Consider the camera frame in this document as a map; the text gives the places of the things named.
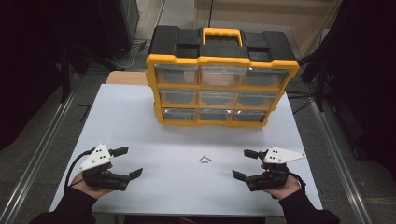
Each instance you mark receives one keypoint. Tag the metal floor rail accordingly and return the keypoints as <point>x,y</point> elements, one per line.
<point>37,155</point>
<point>339,161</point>

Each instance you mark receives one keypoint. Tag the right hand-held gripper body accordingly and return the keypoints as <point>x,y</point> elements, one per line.
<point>280,155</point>

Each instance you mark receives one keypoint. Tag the yellow black drawer organizer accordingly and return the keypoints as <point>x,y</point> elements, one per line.
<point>174,40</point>

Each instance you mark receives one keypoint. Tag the grid of clear drawers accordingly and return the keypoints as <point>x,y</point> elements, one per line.
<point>218,99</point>

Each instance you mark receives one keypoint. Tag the dark curtain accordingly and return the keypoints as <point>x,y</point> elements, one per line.
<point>367,77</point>
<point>25,62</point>

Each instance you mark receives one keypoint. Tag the white table cover sheet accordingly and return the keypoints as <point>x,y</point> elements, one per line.
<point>174,186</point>

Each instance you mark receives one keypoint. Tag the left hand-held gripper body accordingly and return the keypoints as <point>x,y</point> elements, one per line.
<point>96,158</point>

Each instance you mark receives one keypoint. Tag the person's right hand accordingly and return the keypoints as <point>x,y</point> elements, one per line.
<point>286,191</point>

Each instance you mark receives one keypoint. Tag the wooden table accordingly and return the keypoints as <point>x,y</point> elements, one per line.
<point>124,78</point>

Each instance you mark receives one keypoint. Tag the black stand pole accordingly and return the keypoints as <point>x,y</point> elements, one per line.
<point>211,12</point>

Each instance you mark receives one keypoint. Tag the person's left hand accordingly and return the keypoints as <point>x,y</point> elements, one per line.
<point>87,190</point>

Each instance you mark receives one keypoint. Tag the black cabinet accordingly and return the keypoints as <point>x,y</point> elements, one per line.
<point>123,28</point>

